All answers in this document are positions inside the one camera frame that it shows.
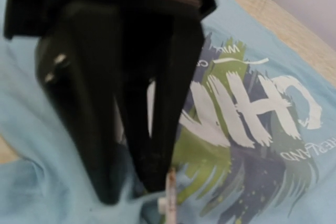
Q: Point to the light blue printed t-shirt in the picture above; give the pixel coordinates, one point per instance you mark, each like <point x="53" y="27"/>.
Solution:
<point x="256" y="143"/>

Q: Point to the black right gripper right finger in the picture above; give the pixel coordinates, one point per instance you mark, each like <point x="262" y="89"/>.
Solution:
<point x="159" y="57"/>

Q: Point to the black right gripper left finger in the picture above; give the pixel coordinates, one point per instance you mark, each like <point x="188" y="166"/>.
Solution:
<point x="76" y="64"/>

